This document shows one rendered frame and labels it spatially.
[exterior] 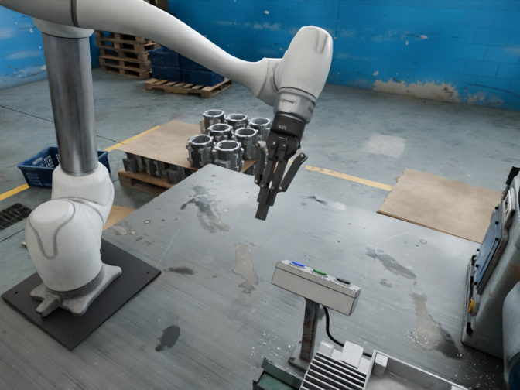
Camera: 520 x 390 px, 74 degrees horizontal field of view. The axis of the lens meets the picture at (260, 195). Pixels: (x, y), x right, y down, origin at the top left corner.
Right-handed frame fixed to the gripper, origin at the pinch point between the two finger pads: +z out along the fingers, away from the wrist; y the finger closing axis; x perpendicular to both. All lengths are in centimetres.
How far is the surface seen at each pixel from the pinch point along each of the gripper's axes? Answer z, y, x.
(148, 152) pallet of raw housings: -10, -177, 147
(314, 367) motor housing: 20.3, 23.9, -20.1
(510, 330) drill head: 9, 51, 5
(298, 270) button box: 10.7, 12.9, -3.5
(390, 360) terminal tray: 15.2, 33.3, -19.0
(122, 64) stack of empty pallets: -159, -509, 372
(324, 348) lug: 18.8, 23.9, -15.3
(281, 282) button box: 14.3, 10.3, -3.5
